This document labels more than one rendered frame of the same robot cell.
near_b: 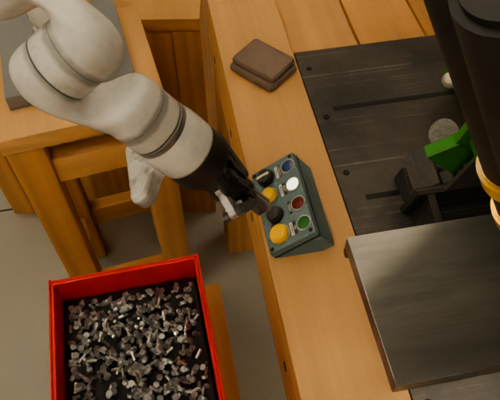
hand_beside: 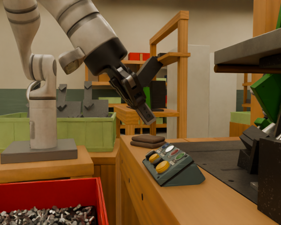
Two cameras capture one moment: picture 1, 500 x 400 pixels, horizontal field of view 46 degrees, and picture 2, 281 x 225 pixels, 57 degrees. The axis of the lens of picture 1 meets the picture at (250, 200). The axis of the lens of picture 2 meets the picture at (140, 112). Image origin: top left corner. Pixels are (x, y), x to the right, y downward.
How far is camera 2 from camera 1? 59 cm
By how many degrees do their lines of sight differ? 51
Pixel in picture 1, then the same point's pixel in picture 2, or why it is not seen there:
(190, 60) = (108, 183)
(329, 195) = not seen: hidden behind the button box
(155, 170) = (79, 48)
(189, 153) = (102, 28)
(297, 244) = (177, 170)
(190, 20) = (111, 157)
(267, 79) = (150, 141)
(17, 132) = not seen: outside the picture
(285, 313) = (173, 207)
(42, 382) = not seen: outside the picture
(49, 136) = (18, 172)
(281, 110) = not seen: hidden behind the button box
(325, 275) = (203, 192)
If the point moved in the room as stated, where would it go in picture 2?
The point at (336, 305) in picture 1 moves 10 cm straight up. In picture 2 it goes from (218, 204) to (219, 140)
